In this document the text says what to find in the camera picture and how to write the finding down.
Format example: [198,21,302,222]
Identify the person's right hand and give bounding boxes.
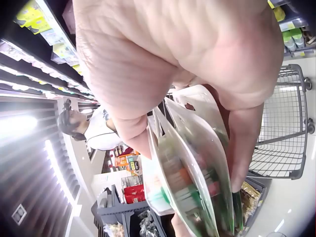
[74,0,285,193]

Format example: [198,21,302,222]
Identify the person's right fingers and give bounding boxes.
[226,104,264,193]

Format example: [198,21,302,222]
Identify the person's right thumb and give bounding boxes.
[112,109,153,159]

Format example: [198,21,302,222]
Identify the clear green snack packet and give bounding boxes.
[172,85,245,232]
[163,98,235,237]
[147,116,180,216]

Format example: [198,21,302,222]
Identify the person's body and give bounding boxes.
[85,106,124,151]

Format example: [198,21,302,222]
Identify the display stand with red goods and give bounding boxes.
[101,145,150,205]

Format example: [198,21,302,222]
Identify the bin of gold packets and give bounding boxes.
[240,180,268,229]

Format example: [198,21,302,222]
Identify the grey display bin with goods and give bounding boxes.
[91,184,173,237]

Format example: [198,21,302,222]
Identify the full shop shelf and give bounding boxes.
[268,0,316,58]
[0,0,99,100]

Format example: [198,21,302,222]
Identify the square ceiling lamp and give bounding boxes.
[11,204,27,225]

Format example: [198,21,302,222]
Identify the grey wire shopping cart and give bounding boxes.
[247,64,316,180]

